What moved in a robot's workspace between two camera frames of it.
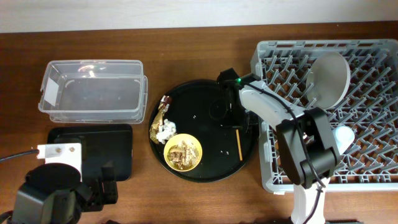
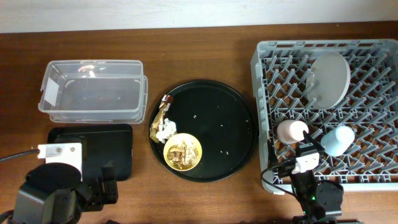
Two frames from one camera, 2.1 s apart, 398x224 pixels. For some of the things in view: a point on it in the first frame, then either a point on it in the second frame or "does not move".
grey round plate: (328, 79) does not move
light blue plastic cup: (344, 137) does not move
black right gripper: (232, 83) → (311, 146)
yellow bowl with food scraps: (183, 152) does not move
